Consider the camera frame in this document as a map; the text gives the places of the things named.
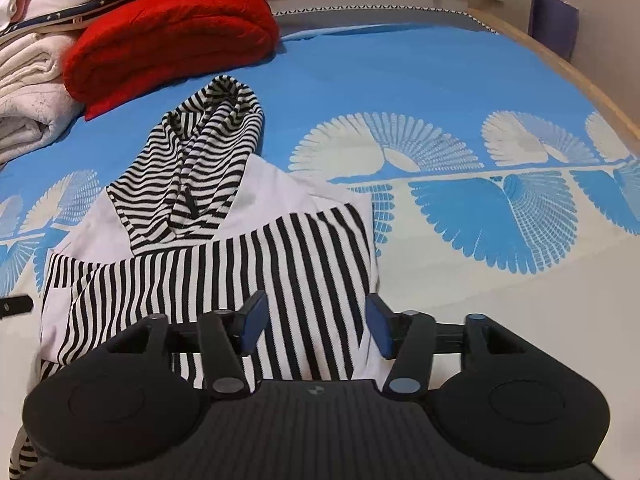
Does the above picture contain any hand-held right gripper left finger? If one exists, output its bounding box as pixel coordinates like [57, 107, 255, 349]
[118, 290, 269, 401]

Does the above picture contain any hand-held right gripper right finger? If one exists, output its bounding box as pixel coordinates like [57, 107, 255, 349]
[366, 294, 522, 395]

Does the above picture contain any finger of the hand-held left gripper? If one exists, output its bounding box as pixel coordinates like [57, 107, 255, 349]
[0, 295, 34, 320]

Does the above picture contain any black white striped hoodie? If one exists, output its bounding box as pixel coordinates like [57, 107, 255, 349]
[10, 75, 381, 476]

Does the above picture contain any white folded blanket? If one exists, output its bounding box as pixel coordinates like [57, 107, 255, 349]
[0, 32, 83, 166]

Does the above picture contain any blue printed bedsheet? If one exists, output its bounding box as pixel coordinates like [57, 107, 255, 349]
[0, 7, 640, 396]

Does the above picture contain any red folded blanket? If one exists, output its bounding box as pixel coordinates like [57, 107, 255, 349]
[62, 0, 281, 121]

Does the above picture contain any purple box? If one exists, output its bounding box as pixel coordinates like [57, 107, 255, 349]
[529, 0, 581, 62]

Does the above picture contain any wooden bed frame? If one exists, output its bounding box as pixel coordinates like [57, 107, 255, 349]
[465, 6, 640, 161]

